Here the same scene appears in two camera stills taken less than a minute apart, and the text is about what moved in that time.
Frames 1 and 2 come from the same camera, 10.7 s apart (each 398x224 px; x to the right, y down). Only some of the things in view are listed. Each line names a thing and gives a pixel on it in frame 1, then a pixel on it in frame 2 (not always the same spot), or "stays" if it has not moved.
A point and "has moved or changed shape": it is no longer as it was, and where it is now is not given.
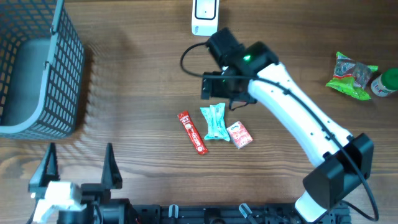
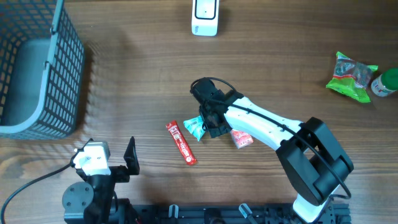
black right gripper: [210, 88] -> [214, 132]
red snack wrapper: [194, 133] -> [189, 158]
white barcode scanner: [204, 17] stays
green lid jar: [387, 83] stays
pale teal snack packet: [214, 115] has moved or changed shape
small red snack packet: [239, 134] stays
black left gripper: [98, 192] -> [123, 174]
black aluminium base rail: [229, 214] stays
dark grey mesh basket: [41, 69] stays
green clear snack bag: [351, 77] stays
